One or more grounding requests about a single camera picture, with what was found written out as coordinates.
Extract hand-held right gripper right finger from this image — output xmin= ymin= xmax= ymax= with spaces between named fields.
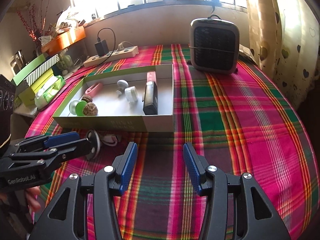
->
xmin=183 ymin=142 xmax=292 ymax=240

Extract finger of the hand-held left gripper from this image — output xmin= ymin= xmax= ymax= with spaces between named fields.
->
xmin=11 ymin=131 xmax=81 ymax=153
xmin=0 ymin=139 xmax=93 ymax=188

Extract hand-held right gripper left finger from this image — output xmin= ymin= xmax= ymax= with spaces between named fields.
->
xmin=27 ymin=142 xmax=138 ymax=240

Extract round white charging puck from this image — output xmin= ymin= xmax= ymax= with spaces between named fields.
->
xmin=85 ymin=129 xmax=118 ymax=160

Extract green-edged white cardboard box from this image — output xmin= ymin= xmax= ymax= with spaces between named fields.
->
xmin=52 ymin=64 xmax=174 ymax=133

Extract pink plastic hook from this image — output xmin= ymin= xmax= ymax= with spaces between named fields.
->
xmin=85 ymin=82 xmax=103 ymax=97

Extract person's left hand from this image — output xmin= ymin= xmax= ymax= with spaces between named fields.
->
xmin=25 ymin=186 xmax=42 ymax=212

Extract light green box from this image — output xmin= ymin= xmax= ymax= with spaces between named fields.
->
xmin=15 ymin=67 xmax=54 ymax=105

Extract green plastic disc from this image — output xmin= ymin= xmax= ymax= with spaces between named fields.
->
xmin=76 ymin=101 xmax=87 ymax=117

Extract green white tissue pack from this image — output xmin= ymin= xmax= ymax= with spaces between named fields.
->
xmin=34 ymin=75 xmax=66 ymax=108

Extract green striped box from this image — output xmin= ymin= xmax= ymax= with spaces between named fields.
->
xmin=11 ymin=54 xmax=60 ymax=87

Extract pink green plaid cloth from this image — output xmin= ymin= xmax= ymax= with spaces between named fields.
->
xmin=25 ymin=44 xmax=318 ymax=240

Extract black rectangular device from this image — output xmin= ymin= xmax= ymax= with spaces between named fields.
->
xmin=142 ymin=81 xmax=158 ymax=115

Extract green white container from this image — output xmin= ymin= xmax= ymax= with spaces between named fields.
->
xmin=57 ymin=54 xmax=73 ymax=72

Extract small clear white-capped bottle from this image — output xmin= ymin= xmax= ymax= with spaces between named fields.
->
xmin=124 ymin=86 xmax=138 ymax=103

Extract white mushroom-shaped knob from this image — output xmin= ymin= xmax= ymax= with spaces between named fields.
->
xmin=115 ymin=79 xmax=129 ymax=98

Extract white mug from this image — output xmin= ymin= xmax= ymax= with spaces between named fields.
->
xmin=37 ymin=35 xmax=52 ymax=47

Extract orange box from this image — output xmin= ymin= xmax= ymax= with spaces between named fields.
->
xmin=41 ymin=26 xmax=87 ymax=55

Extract white power strip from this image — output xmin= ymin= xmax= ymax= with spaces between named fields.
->
xmin=83 ymin=45 xmax=139 ymax=68

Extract black charger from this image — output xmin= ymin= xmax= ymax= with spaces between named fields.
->
xmin=94 ymin=39 xmax=109 ymax=57

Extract red berry branches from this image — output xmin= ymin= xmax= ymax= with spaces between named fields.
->
xmin=16 ymin=0 xmax=58 ymax=45

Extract white plastic bags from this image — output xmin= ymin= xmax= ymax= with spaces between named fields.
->
xmin=56 ymin=5 xmax=83 ymax=29

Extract grey portable heater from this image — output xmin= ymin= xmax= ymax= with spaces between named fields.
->
xmin=189 ymin=15 xmax=240 ymax=75

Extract beige heart curtain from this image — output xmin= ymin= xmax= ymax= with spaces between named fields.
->
xmin=246 ymin=0 xmax=320 ymax=110

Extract black charger cable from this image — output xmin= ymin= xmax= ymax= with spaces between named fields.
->
xmin=64 ymin=28 xmax=117 ymax=82

